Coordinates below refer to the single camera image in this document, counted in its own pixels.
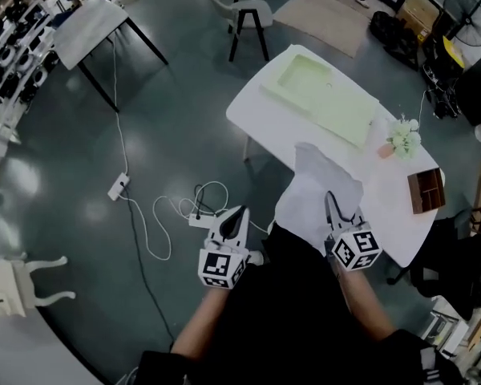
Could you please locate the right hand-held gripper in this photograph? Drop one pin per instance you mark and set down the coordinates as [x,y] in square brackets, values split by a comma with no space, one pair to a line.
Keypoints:
[354,249]

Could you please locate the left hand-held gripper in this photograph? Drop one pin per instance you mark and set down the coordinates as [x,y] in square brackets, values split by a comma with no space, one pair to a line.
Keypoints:
[216,265]

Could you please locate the white cloth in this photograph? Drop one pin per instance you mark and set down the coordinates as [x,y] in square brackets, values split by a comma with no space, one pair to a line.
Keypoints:
[312,191]

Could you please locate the pale green sink tray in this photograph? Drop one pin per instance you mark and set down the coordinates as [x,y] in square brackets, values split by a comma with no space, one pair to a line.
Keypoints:
[328,102]

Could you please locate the person's left forearm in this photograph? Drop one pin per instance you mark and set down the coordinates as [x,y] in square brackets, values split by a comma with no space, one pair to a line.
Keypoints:
[200,323]

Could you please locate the person's right forearm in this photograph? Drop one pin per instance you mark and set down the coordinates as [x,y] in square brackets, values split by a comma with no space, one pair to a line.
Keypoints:
[364,303]

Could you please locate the white power strip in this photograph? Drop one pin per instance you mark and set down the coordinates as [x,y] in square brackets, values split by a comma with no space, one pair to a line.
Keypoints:
[118,187]
[200,221]

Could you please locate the person's white shoe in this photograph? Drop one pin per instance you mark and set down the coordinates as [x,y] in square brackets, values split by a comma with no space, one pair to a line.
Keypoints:
[256,258]

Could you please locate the brown wooden desk organizer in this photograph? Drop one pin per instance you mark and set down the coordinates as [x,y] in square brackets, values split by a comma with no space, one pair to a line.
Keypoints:
[425,191]

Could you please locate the white flowers in pink vase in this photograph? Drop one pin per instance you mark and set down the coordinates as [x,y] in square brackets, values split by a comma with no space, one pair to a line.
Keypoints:
[405,139]

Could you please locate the person's black clothing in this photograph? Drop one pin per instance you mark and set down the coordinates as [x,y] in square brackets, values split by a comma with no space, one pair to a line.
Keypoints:
[288,315]

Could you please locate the black office chair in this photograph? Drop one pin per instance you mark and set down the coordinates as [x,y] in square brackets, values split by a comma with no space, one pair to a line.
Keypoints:
[453,263]

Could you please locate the black printed bag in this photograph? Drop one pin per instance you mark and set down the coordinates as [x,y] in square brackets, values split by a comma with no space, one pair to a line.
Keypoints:
[437,82]

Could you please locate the pile of black bags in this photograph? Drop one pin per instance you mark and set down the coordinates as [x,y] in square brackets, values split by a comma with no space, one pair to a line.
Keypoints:
[397,34]

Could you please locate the yellow lidded bin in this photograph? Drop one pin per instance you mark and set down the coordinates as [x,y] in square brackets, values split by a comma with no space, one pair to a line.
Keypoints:
[453,50]

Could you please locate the beige rug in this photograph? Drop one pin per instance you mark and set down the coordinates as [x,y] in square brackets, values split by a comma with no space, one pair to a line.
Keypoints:
[320,18]

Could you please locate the white curved-leg furniture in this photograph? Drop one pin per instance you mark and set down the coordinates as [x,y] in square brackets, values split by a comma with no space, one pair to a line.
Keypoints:
[24,279]

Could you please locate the white chair with black legs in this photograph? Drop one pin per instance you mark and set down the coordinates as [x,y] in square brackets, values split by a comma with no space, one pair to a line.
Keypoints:
[256,12]

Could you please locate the cardboard box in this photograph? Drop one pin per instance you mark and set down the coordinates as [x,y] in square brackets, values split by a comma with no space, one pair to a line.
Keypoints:
[419,10]

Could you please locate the black standing fan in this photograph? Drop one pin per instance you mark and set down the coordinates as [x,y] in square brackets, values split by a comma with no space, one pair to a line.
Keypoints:
[467,20]

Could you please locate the grey table with black legs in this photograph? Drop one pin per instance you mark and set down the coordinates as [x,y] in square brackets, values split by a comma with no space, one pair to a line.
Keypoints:
[90,30]

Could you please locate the shelf of black equipment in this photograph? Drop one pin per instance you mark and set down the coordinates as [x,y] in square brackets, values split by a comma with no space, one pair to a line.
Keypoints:
[12,54]

